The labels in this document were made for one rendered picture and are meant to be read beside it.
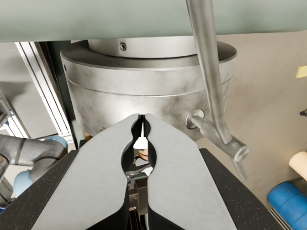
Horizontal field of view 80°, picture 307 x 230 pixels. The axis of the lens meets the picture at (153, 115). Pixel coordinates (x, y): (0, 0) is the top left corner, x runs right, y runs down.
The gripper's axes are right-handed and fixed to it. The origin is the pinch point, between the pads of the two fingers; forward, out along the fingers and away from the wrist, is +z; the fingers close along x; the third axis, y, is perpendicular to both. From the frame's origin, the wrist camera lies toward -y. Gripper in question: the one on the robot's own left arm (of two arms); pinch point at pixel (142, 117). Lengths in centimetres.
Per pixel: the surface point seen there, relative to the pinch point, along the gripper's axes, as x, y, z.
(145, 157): -0.7, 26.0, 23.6
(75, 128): -40, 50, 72
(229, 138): 9.3, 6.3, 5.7
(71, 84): -11.4, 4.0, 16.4
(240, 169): 12.8, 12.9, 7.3
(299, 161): 217, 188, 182
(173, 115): 3.8, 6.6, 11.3
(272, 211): 230, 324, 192
